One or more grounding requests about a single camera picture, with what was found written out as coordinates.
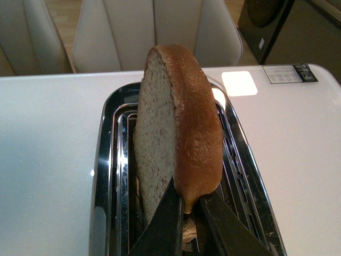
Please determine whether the white chrome-top toaster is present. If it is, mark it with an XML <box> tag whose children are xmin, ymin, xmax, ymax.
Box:
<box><xmin>89</xmin><ymin>82</ymin><xmax>286</xmax><ymax>255</ymax></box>

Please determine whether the beige chair left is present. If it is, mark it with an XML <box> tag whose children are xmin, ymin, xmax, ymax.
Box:
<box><xmin>1</xmin><ymin>1</ymin><xmax>73</xmax><ymax>76</ymax></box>

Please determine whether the table label sticker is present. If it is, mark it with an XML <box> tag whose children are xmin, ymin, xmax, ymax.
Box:
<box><xmin>262</xmin><ymin>63</ymin><xmax>318</xmax><ymax>84</ymax></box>

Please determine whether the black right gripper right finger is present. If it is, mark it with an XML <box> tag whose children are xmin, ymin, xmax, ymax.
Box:
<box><xmin>198</xmin><ymin>192</ymin><xmax>272</xmax><ymax>255</ymax></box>

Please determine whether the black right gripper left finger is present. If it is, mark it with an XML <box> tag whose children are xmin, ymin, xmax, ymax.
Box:
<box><xmin>129</xmin><ymin>179</ymin><xmax>184</xmax><ymax>255</ymax></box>

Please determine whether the beige chair right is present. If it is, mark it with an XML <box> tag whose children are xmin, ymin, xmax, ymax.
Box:
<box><xmin>73</xmin><ymin>1</ymin><xmax>242</xmax><ymax>73</ymax></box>

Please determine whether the dark washing machine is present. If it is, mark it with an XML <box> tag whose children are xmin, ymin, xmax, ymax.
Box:
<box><xmin>238</xmin><ymin>0</ymin><xmax>294</xmax><ymax>64</ymax></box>

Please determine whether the brown bread slice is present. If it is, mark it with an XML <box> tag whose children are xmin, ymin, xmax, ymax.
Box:
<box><xmin>134</xmin><ymin>45</ymin><xmax>223</xmax><ymax>222</ymax></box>

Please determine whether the beige chair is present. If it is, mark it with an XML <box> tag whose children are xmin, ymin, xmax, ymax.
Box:
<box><xmin>73</xmin><ymin>1</ymin><xmax>242</xmax><ymax>73</ymax></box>
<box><xmin>1</xmin><ymin>1</ymin><xmax>73</xmax><ymax>76</ymax></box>

